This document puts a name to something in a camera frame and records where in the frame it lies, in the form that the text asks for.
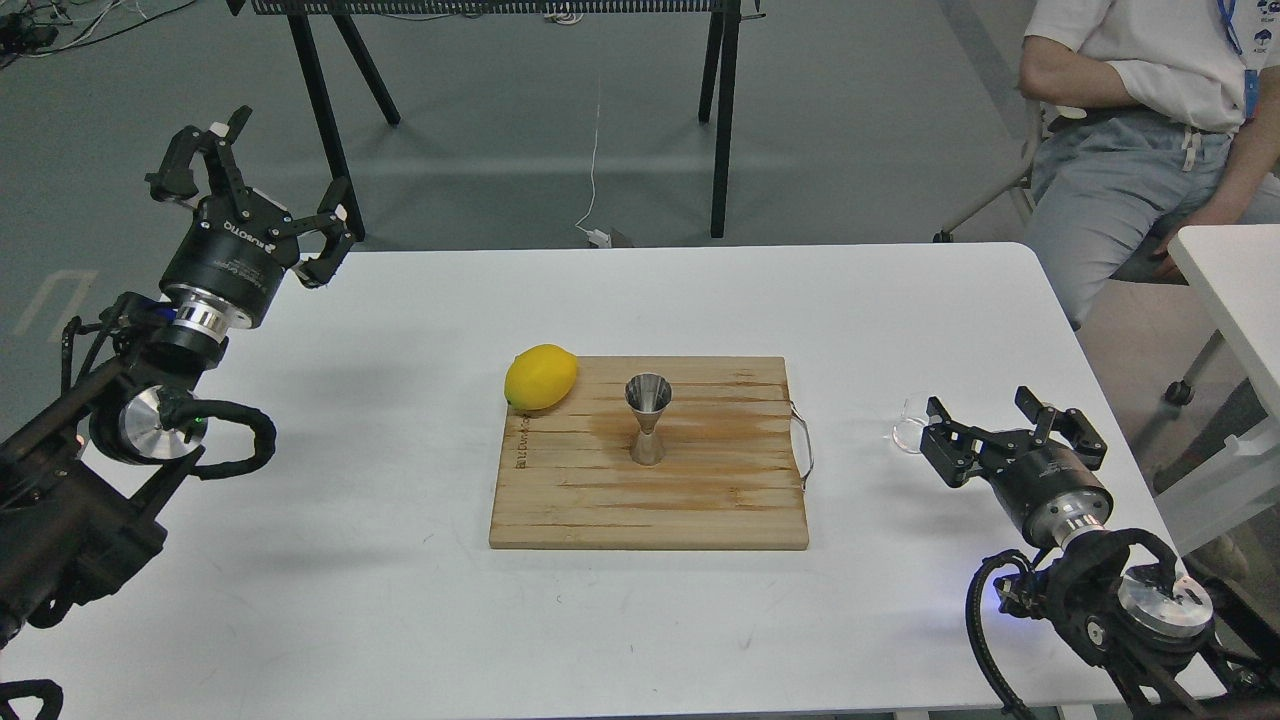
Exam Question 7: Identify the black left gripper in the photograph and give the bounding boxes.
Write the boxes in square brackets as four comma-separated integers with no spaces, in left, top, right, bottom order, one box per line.
[145,105,358,331]

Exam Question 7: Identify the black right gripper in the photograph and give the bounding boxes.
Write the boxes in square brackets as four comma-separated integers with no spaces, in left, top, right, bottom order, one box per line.
[920,386,1114,550]

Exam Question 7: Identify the seated person in white shirt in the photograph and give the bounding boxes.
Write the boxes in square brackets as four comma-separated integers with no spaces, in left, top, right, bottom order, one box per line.
[1018,1,1279,329]

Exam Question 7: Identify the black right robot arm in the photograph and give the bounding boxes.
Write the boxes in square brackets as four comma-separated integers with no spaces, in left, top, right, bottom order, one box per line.
[920,386,1277,719]

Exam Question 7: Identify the floor cables top left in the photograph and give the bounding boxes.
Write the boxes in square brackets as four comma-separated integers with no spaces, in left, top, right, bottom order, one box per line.
[0,0,201,69]

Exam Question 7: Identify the white side table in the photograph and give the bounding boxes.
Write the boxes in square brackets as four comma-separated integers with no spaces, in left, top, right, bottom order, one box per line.
[1152,224,1280,559]

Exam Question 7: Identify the small clear glass cup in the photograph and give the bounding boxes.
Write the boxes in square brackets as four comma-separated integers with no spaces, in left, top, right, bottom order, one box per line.
[890,391,934,455]

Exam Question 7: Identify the steel cocktail jigger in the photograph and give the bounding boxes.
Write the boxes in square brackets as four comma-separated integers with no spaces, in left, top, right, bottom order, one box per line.
[623,372,673,466]

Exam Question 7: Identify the white cable with plug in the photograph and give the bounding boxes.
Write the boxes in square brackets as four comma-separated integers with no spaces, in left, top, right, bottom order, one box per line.
[573,76,613,249]

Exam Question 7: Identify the black metal frame table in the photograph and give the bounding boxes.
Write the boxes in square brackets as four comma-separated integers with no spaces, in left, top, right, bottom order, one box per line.
[227,0,767,243]

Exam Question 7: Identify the yellow lemon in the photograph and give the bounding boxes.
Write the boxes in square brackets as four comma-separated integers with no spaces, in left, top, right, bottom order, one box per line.
[504,345,579,411]

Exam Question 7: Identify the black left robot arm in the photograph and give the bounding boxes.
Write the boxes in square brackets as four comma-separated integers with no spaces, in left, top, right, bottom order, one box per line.
[1,106,357,642]

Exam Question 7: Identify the wooden cutting board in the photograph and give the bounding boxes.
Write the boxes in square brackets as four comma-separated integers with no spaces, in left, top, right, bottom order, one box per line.
[488,356,809,551]

